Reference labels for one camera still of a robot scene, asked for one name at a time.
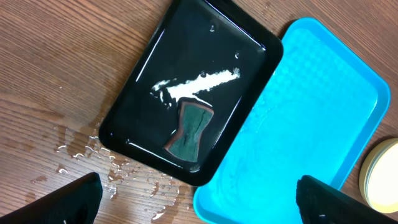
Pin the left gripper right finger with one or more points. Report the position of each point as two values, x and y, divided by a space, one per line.
321 203

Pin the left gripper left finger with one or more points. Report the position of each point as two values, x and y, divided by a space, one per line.
76 202

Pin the black plastic tray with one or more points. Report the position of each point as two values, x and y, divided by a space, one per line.
208 52

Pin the dark wet sponge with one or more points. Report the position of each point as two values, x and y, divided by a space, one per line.
193 118

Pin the teal plastic tray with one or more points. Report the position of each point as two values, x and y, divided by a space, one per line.
314 117

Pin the yellow-green plate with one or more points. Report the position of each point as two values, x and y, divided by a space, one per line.
378 177

